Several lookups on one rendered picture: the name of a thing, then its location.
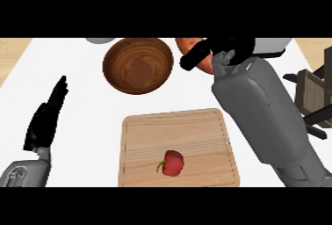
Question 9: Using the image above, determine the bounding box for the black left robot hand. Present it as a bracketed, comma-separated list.
[22, 75, 69, 154]

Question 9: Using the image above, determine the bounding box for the orange sweet potato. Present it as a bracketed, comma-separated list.
[174, 37, 215, 75]

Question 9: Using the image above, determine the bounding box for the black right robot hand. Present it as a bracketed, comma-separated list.
[178, 37, 256, 71]

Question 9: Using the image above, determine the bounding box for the brown wooden bowl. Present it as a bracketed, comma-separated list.
[101, 37, 175, 96]

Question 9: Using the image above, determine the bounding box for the grey round object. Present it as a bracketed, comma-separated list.
[84, 37, 116, 45]

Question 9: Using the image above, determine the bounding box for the pale grey container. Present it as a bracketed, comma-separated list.
[252, 37, 292, 58]

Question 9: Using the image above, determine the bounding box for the pale wooden cutting board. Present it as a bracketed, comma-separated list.
[116, 107, 240, 188]

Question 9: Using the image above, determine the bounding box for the dark wooden tiered rack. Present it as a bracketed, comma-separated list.
[281, 47, 332, 141]

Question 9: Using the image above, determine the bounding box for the red bell pepper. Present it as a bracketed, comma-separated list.
[154, 149, 185, 178]

